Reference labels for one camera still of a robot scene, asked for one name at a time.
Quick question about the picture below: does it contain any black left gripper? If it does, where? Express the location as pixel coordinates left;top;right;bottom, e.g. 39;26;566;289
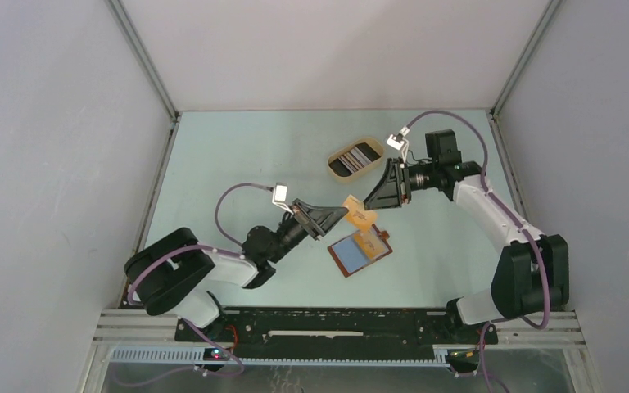
267;198;347;264

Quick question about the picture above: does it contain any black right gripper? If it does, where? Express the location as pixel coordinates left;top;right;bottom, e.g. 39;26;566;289
364;157;438;210

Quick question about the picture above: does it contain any orange credit card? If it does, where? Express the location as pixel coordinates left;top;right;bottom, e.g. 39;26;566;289
342;195;378;232
353;228;390;260

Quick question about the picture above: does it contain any brown leather card holder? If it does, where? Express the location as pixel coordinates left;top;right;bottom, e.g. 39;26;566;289
328;225;393;278

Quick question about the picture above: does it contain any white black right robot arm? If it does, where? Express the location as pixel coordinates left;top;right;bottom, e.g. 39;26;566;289
364;128;569;342

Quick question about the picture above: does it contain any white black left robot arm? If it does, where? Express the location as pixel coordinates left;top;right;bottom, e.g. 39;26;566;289
124;199;348;341

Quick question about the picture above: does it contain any beige oval tray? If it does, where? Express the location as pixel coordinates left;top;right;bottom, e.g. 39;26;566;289
327;137;385;183

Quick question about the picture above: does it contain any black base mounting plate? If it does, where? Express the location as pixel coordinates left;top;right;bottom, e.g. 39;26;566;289
174;307;499;360

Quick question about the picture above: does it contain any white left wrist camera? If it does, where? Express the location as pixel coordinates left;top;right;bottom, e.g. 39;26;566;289
272;183;292;213

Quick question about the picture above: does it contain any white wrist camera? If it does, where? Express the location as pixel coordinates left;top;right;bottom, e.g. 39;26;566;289
386;128;410;163
272;183;292;213

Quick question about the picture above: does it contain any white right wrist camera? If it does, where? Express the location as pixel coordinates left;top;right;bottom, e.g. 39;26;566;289
386;128;410;163

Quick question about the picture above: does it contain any white cable duct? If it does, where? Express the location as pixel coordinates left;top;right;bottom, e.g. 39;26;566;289
109;346;451;368

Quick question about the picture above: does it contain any aluminium frame rail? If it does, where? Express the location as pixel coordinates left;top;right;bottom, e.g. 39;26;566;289
93;309;587;351

